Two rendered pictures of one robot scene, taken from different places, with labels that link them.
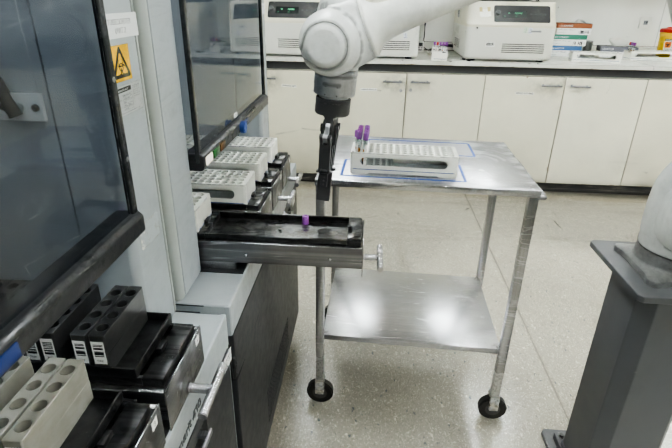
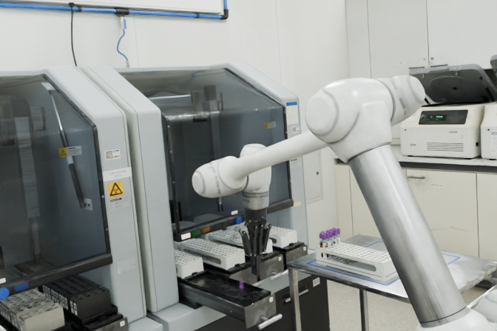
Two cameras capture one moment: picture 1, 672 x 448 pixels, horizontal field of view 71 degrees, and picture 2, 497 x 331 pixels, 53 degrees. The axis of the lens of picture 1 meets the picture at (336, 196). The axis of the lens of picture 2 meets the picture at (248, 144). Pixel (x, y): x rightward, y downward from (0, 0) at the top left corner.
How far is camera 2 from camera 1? 1.15 m
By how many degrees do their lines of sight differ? 45
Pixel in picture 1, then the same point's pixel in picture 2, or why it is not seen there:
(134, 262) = (112, 278)
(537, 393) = not seen: outside the picture
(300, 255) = (218, 304)
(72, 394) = (52, 316)
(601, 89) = not seen: outside the picture
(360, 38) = (217, 179)
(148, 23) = (141, 170)
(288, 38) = (435, 142)
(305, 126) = (453, 225)
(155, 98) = (143, 202)
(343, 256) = (236, 310)
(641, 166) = not seen: outside the picture
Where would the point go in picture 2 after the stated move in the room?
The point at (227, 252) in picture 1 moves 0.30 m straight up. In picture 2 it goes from (190, 293) to (182, 210)
